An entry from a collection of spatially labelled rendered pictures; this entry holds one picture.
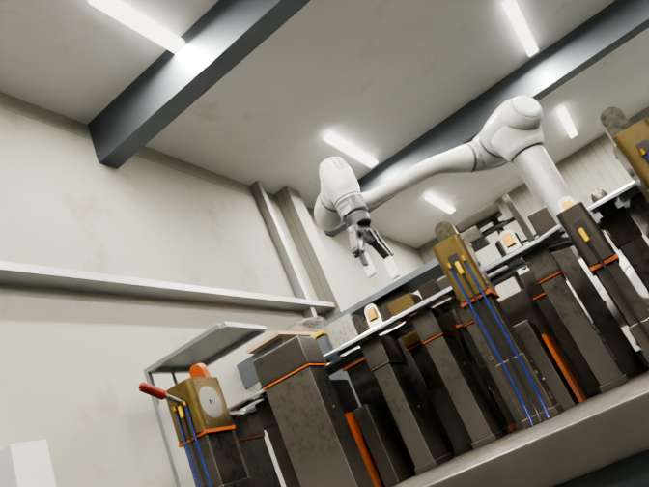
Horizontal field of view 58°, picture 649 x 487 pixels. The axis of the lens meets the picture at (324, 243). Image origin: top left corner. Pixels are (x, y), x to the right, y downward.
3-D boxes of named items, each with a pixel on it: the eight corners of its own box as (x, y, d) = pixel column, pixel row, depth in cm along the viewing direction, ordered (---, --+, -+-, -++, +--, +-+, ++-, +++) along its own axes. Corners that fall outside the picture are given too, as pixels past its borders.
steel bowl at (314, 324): (303, 351, 570) (297, 336, 575) (336, 331, 555) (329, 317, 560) (279, 351, 535) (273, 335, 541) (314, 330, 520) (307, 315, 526)
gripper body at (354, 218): (353, 223, 186) (366, 248, 182) (338, 220, 179) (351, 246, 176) (372, 211, 182) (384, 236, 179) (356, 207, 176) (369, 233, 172)
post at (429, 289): (493, 439, 136) (416, 287, 151) (496, 437, 141) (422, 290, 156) (512, 430, 135) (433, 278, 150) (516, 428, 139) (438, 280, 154)
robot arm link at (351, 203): (328, 207, 181) (336, 222, 179) (351, 189, 177) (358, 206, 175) (346, 211, 189) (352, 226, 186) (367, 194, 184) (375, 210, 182)
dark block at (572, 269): (627, 380, 125) (525, 215, 141) (627, 379, 131) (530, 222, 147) (649, 369, 124) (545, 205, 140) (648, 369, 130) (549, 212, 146)
